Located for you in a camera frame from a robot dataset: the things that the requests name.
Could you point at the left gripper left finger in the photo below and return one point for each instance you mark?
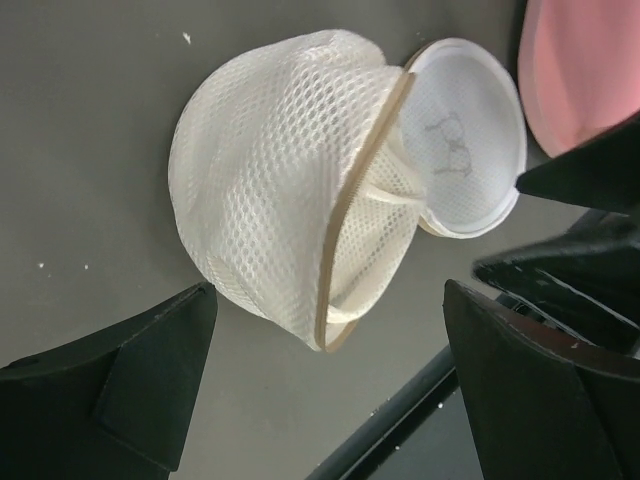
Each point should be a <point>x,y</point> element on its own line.
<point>116,404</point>

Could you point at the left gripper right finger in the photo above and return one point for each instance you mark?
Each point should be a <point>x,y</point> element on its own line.
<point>541,404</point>

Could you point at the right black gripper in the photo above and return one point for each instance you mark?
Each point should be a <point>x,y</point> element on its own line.
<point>585,281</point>

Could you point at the pink two-tier side table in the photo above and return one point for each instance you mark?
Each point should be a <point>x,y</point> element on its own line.
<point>578,69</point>

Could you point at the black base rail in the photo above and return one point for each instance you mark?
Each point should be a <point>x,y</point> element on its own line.
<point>422,432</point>

